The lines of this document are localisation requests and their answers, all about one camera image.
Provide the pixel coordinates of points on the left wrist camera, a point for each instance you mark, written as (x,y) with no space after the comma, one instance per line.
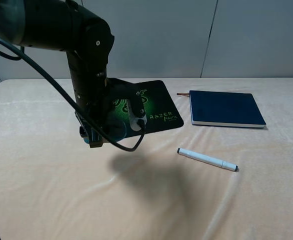
(89,134)

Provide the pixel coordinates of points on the white marker pen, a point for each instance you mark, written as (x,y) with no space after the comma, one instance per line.
(208,159)

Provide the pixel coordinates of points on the blue black computer mouse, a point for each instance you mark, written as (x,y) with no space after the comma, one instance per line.
(115,128)

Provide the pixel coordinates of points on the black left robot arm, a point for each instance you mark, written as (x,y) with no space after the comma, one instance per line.
(61,26)

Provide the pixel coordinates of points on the beige tablecloth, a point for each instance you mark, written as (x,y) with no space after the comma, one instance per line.
(53,186)

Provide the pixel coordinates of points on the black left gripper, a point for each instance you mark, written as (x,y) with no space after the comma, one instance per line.
(101,96)

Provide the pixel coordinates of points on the dark blue notebook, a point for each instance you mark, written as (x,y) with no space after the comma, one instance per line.
(224,109)

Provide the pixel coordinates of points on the black green Razer mousepad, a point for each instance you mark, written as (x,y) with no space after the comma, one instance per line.
(161,112)

